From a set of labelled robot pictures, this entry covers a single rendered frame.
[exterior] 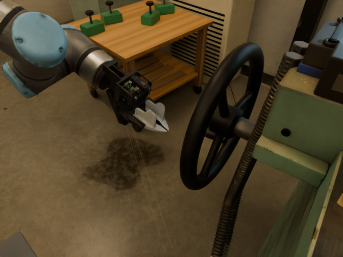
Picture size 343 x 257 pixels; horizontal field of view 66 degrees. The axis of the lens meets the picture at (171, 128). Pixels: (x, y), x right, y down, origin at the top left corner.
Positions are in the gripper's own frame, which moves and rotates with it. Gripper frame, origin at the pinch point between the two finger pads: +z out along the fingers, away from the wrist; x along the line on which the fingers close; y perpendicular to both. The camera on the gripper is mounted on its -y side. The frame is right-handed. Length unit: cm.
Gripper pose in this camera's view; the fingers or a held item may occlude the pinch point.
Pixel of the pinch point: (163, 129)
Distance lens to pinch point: 65.2
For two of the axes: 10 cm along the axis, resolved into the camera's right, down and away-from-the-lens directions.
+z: 7.6, 6.3, -1.6
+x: 5.9, -5.5, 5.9
